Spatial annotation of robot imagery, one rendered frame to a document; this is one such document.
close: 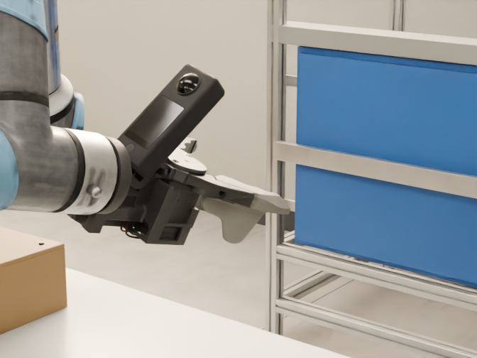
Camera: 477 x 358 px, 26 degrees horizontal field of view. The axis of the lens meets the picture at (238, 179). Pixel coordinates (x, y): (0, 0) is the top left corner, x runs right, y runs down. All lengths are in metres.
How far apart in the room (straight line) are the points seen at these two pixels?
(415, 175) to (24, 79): 1.87
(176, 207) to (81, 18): 3.64
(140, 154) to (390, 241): 1.86
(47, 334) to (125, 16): 3.05
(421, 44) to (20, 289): 1.41
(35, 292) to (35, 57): 0.67
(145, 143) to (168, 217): 0.08
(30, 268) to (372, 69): 1.41
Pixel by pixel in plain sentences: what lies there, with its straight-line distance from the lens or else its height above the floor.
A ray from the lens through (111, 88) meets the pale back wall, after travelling 4.53.
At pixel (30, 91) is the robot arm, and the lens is 0.87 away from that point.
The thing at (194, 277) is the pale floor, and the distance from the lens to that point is 3.58.
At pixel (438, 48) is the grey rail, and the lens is 2.58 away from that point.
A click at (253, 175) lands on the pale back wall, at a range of 4.10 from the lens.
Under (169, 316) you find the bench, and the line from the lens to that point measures 1.50.
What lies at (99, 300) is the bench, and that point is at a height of 0.70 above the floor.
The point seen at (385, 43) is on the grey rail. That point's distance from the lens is 2.65.
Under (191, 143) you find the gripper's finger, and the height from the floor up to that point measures 1.03.
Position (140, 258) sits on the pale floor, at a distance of 3.76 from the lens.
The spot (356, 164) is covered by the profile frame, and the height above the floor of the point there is 0.59.
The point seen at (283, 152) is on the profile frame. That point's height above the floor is 0.59.
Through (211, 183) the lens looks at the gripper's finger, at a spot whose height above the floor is 1.03.
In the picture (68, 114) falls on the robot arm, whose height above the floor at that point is 1.00.
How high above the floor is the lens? 1.30
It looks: 16 degrees down
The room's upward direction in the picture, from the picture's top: straight up
